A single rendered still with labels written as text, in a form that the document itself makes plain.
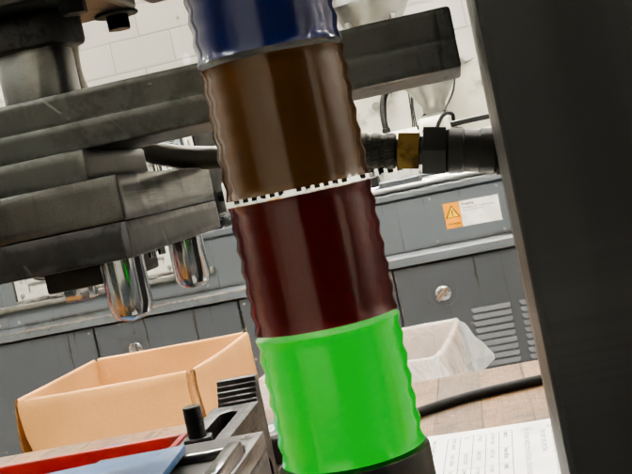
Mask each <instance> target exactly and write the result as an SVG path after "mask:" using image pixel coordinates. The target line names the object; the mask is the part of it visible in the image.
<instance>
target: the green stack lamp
mask: <svg viewBox="0 0 632 474"><path fill-rule="evenodd" d="M256 343H257V345H258V347H259V349H260V351H261V366H262V368H263V370H264V372H265V376H264V384H265V385H266V387H267V389H268V391H269V405H270V407H271V409H272V411H273V413H274V427H275V429H276V432H277V434H278V441H277V444H278V447H279V449H280V451H281V453H282V467H283V468H284V469H285V470H287V471H289V472H291V473H297V474H324V473H333V472H340V471H346V470H351V469H356V468H361V467H364V466H371V465H375V464H378V463H382V462H385V461H387V460H390V459H393V458H395V457H398V456H400V455H403V454H405V453H407V452H409V451H411V450H413V449H414V448H416V447H417V446H419V445H420V444H421V443H422V442H423V441H424V439H425V435H424V433H423V431H422V430H421V428H420V413H419V411H418V409H417V407H416V400H417V394H416V392H415V390H414V389H413V387H412V372H411V371H410V369H409V367H408V365H407V355H408V353H407V351H406V349H405V347H404V345H403V330H402V328H401V326H400V324H399V311H398V310H397V309H393V310H392V311H390V312H387V313H385V314H382V315H379V316H376V317H373V318H370V319H368V320H365V321H361V322H357V323H354V324H347V325H344V326H339V327H335V328H330V329H326V330H322V331H317V332H311V333H307V334H300V335H294V336H287V337H278V338H258V339H256Z"/></svg>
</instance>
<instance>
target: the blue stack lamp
mask: <svg viewBox="0 0 632 474"><path fill-rule="evenodd" d="M183 4H184V6H185V8H186V10H187V12H188V26H189V28H190V30H191V32H192V35H193V48H194V50H195V52H196V55H197V69H198V70H201V71H205V70H207V69H209V68H211V67H214V66H217V65H220V64H223V63H226V62H230V61H232V60H236V59H240V58H244V57H248V56H252V55H259V54H263V53H268V52H273V51H276V50H282V49H287V48H292V47H297V46H304V45H310V44H318V43H328V42H339V41H341V40H342V36H341V34H340V32H339V30H338V18H339V17H338V15H337V12H336V11H335V9H334V7H333V4H334V0H183Z"/></svg>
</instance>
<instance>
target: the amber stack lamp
mask: <svg viewBox="0 0 632 474"><path fill-rule="evenodd" d="M343 48H344V44H343V43H340V42H328V43H318V44H310V45H304V46H297V47H292V48H287V49H282V50H276V51H273V52H268V53H263V54H259V55H252V56H248V57H244V58H240V59H236V60H232V61H230V62H226V63H223V64H220V65H217V66H214V67H211V68H209V69H207V70H205V71H202V72H200V73H199V74H198V75H199V77H200V79H201V81H202V83H203V97H204V99H205V101H206V103H207V104H208V119H209V121H210V123H211V124H212V126H213V142H214V144H215V145H216V147H217V162H218V164H219V165H220V167H221V169H222V181H221V182H222V183H223V185H224V187H225V189H226V191H227V198H226V203H228V202H232V201H237V200H242V199H247V198H255V197H260V196H265V195H269V194H274V193H278V192H283V191H288V190H292V189H296V188H301V187H306V186H310V185H314V184H319V183H324V182H332V181H336V180H340V179H345V178H350V177H354V176H358V175H362V174H367V173H370V171H369V169H368V167H367V165H366V151H365V149H364V147H363V144H362V142H361V128H360V126H359V124H358V122H357V120H356V114H357V108H356V105H355V103H354V101H353V87H352V85H351V83H350V81H349V79H348V64H347V62H346V60H345V58H344V56H343Z"/></svg>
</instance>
